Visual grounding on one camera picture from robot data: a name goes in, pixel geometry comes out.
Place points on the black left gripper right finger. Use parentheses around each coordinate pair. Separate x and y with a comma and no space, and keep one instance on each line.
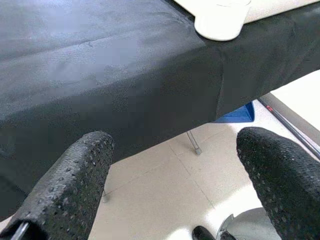
(282,187)

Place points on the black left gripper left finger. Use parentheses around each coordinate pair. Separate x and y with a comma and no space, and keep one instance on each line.
(70,190)

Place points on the robot left leg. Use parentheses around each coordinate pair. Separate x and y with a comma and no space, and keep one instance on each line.
(245,225)

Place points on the black floor rod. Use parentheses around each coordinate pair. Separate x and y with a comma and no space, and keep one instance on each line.
(287,125)

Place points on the blue plastic crate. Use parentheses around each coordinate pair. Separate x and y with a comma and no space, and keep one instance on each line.
(240,115)

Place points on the black table cloth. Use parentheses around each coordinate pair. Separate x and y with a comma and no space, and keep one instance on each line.
(125,75)

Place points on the white plastic table top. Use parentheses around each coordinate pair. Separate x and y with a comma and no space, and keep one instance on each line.
(220,25)

